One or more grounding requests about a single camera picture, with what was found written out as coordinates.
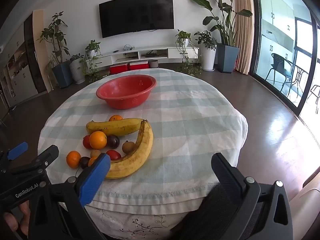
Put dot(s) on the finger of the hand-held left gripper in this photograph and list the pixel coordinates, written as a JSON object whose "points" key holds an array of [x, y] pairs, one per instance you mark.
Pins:
{"points": [[48, 153], [17, 150]]}

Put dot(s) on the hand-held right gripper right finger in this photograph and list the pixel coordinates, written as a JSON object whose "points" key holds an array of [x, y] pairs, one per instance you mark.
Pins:
{"points": [[226, 175]]}

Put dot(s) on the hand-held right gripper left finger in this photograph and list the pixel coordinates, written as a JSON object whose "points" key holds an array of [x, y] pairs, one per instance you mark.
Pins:
{"points": [[95, 177]]}

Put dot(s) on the small orange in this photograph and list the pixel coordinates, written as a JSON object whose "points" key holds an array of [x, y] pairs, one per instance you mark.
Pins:
{"points": [[115, 118], [92, 160], [73, 159]]}

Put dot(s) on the dark purple plum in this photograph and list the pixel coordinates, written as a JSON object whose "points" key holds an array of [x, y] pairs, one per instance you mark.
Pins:
{"points": [[113, 141], [84, 162]]}

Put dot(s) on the brown kiwi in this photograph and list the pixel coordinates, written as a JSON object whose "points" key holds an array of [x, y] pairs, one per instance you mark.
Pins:
{"points": [[95, 153], [128, 147]]}

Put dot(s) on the large orange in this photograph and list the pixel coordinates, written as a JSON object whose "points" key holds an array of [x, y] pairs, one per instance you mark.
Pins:
{"points": [[98, 140]]}

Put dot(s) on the short yellow banana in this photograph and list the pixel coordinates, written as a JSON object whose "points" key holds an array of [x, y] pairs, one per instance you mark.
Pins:
{"points": [[112, 127]]}

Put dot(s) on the long curved banana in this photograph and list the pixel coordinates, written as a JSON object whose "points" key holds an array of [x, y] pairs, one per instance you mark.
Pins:
{"points": [[143, 150]]}

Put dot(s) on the red plastic bowl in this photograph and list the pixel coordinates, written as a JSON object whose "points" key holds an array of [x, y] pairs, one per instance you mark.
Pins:
{"points": [[126, 92]]}

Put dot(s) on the person's left hand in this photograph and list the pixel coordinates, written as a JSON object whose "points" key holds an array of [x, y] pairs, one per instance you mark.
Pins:
{"points": [[25, 212]]}

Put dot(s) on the white floral tablecloth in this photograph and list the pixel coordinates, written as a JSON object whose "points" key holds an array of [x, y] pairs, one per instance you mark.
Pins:
{"points": [[125, 222]]}

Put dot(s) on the green white checked tablecloth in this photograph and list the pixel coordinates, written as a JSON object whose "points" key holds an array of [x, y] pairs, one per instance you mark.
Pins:
{"points": [[180, 120]]}

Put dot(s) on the tall plant in blue pot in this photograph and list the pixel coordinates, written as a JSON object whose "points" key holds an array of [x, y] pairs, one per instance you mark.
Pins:
{"points": [[62, 73]]}

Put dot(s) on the beige sofa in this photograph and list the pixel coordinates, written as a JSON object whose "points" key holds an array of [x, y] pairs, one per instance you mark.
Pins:
{"points": [[308, 197]]}

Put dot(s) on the plant in ribbed white pot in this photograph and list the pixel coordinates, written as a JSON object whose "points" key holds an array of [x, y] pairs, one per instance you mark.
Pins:
{"points": [[77, 71]]}

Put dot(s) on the red storage box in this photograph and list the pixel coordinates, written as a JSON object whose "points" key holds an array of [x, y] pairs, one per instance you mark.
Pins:
{"points": [[119, 68], [139, 66]]}

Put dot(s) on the trailing pothos in white pot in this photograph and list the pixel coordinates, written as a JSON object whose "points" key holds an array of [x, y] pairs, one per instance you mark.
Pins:
{"points": [[183, 38], [92, 51]]}

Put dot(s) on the broad-leaf plant in blue pot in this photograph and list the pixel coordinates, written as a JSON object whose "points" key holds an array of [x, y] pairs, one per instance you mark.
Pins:
{"points": [[227, 57]]}

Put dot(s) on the bushy plant in white pot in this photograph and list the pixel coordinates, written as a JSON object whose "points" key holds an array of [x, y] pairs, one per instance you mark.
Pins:
{"points": [[208, 57]]}

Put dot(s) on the black balcony chair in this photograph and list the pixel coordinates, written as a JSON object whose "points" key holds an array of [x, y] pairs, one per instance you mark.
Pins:
{"points": [[278, 62], [315, 90]]}

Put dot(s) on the black balcony table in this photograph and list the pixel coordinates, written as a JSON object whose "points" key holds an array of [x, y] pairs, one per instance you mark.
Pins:
{"points": [[300, 71]]}

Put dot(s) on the grey round pot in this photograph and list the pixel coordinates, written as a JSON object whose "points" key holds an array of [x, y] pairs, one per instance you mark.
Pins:
{"points": [[154, 63]]}

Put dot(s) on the white television cabinet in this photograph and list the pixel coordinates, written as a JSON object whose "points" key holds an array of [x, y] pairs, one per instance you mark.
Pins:
{"points": [[175, 52]]}

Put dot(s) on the black-framed sliding glass door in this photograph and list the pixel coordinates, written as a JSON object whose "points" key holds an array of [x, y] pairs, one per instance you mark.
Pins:
{"points": [[255, 42]]}

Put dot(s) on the beige curtain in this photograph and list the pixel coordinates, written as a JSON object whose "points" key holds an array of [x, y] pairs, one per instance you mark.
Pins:
{"points": [[241, 30]]}

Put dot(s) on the white balcony cabinets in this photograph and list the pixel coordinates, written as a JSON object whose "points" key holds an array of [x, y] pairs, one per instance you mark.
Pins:
{"points": [[273, 17]]}

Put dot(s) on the wall cabinet unit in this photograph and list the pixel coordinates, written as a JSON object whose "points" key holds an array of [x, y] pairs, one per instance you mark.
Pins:
{"points": [[21, 80]]}

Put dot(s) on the black wall television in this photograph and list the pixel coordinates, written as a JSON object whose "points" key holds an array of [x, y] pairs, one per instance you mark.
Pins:
{"points": [[136, 12]]}

